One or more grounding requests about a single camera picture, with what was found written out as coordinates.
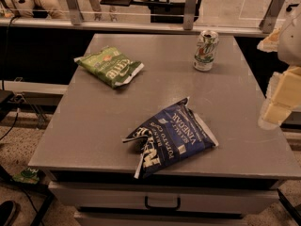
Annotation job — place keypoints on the black shoe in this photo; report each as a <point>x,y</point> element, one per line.
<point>8,213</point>

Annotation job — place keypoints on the black drawer handle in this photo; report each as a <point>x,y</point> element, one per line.
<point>161,204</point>

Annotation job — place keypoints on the metal rail bracket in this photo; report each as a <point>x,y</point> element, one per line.
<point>189,14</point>
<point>75,12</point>
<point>269,20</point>

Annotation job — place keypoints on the grey lower drawer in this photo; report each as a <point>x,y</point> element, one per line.
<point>112,219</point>

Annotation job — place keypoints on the green packet on floor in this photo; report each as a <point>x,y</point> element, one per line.
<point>27,176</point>

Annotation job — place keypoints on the person in beige trousers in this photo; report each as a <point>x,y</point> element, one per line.
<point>25,8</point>

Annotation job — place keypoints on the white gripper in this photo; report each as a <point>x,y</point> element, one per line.
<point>291,44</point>

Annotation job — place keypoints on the middle metal rail bracket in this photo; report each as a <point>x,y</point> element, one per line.
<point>189,14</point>

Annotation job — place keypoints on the grey upper drawer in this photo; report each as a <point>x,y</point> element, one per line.
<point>194,199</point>

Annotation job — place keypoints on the grey drawer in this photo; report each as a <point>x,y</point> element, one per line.
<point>112,219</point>
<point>194,199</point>

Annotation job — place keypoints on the blue salt vinegar chip bag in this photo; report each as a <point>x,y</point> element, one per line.
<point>170,136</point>

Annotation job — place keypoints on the left metal rail bracket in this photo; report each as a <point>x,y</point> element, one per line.
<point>75,12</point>

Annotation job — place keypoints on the right metal rail bracket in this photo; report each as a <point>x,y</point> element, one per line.
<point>269,20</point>

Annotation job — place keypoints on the green jalapeno chip bag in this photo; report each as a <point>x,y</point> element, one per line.
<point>111,66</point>

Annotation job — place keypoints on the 7up soda can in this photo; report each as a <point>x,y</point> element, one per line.
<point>205,52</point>

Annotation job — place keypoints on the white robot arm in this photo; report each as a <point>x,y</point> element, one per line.
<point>289,45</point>

